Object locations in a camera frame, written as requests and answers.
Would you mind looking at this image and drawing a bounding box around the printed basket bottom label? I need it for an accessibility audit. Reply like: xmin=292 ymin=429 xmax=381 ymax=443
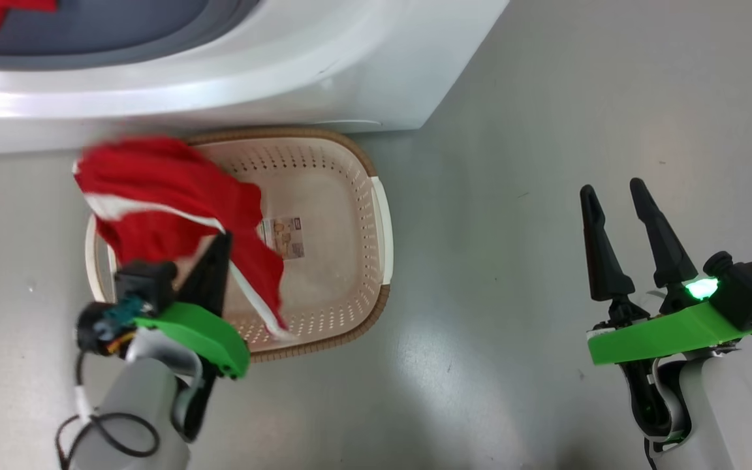
xmin=260 ymin=217 xmax=304 ymax=260

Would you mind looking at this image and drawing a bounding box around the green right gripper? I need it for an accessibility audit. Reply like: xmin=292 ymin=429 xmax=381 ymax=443
xmin=580 ymin=178 xmax=752 ymax=366

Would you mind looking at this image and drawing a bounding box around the white front-load washing machine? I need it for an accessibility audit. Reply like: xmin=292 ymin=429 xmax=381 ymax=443
xmin=0 ymin=0 xmax=510 ymax=155

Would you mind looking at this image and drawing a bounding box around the cream basket with brown rim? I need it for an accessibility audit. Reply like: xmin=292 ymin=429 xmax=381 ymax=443
xmin=84 ymin=127 xmax=392 ymax=363

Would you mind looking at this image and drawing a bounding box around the red garment with white stripes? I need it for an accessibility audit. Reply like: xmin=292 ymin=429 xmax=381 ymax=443
xmin=73 ymin=135 xmax=295 ymax=340

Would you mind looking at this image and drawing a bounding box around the teal left camera connector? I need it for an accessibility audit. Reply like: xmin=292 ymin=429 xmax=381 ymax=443
xmin=76 ymin=297 xmax=149 ymax=357

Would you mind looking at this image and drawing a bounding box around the round white filter cover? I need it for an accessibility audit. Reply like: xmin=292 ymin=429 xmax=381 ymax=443
xmin=314 ymin=118 xmax=383 ymax=129

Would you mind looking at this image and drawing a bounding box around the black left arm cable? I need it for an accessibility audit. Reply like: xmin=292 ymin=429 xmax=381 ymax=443
xmin=55 ymin=351 xmax=160 ymax=470

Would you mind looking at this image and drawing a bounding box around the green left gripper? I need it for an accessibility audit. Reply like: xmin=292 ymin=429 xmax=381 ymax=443
xmin=134 ymin=232 xmax=251 ymax=378

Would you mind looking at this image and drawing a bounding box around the grey rubber door gasket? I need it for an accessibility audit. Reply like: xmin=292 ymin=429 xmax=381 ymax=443
xmin=0 ymin=0 xmax=260 ymax=71

